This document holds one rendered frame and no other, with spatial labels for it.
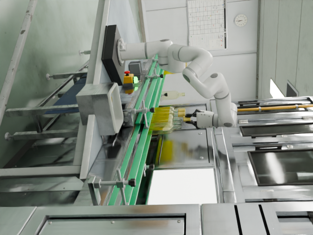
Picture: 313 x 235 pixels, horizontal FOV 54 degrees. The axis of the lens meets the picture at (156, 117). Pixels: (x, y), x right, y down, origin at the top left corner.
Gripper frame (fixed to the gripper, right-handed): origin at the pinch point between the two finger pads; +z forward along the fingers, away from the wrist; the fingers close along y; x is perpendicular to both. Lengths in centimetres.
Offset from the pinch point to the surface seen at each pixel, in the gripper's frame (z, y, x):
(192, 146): -4.4, -12.6, 10.9
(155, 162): 10.8, -12.1, 32.5
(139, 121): 23.3, 6.1, 19.9
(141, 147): 12.2, 4.0, 44.2
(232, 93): 59, -207, -585
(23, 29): 102, 59, 7
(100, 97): 28, 32, 47
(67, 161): 67, -15, 38
